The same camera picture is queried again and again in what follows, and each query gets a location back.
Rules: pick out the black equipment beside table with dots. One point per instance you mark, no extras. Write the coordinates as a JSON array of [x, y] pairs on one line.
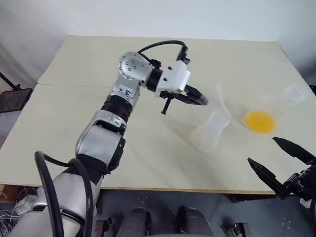
[[313, 90]]

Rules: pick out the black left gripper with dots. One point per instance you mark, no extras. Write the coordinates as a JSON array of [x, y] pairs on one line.
[[170, 95]]

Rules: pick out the clear plastic flask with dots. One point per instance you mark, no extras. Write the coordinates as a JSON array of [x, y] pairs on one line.
[[209, 133]]

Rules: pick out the dark rounded shape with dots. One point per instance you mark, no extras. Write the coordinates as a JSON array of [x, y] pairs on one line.
[[195, 222], [137, 223]]

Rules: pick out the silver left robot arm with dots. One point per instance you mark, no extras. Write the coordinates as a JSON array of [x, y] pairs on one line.
[[101, 140]]

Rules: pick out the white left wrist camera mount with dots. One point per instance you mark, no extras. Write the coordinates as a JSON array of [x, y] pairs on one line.
[[175, 76]]

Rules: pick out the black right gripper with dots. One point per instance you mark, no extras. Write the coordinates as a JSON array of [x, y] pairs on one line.
[[303, 184]]

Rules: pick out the black mesh panel stand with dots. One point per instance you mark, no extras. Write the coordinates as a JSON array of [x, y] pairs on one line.
[[13, 98]]

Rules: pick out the clear flask with yellow liquid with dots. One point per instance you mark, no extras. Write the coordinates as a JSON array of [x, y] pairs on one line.
[[260, 122]]

